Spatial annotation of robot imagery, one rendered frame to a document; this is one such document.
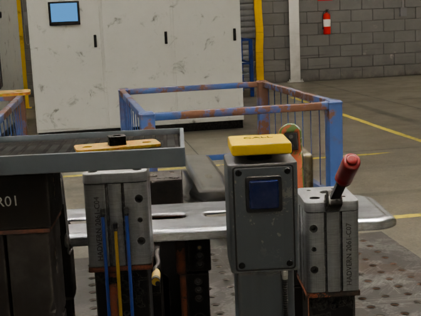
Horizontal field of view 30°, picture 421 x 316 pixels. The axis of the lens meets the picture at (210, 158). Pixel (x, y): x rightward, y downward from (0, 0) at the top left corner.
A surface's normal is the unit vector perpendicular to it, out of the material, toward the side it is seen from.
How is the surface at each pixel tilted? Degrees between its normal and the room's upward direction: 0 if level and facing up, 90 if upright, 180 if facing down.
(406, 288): 0
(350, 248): 90
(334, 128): 90
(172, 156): 90
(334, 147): 90
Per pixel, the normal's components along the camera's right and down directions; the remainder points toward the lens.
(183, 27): 0.18, 0.16
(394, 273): -0.04, -0.98
